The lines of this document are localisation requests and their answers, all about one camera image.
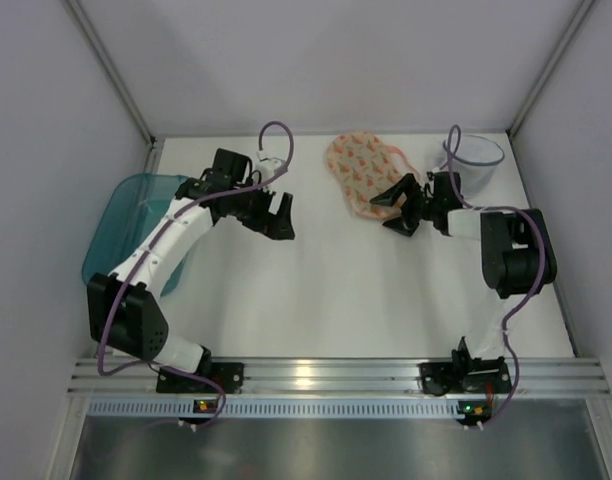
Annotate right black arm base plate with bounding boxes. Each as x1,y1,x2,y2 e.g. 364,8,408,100
420,358,511,396

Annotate white slotted cable duct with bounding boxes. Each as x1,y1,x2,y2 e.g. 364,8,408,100
87,398,485,420

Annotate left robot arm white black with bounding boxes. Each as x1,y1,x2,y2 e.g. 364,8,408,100
87,149,295,376

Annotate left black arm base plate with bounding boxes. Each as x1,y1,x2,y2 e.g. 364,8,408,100
156,361,244,394

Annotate aluminium mounting rail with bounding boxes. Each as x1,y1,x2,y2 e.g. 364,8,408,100
67,357,610,400

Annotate teal plastic bin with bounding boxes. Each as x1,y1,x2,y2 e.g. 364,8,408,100
81,173,187,284

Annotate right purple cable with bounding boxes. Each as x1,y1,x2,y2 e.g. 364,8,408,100
443,124,546,426

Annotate purple cable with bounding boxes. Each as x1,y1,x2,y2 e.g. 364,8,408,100
96,119,294,429
443,124,546,426

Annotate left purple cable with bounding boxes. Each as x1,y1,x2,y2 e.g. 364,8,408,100
96,119,294,429

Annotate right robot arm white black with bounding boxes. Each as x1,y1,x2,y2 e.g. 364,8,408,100
369,171,557,359

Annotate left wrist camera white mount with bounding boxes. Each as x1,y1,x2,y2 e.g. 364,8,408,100
251,150,287,192

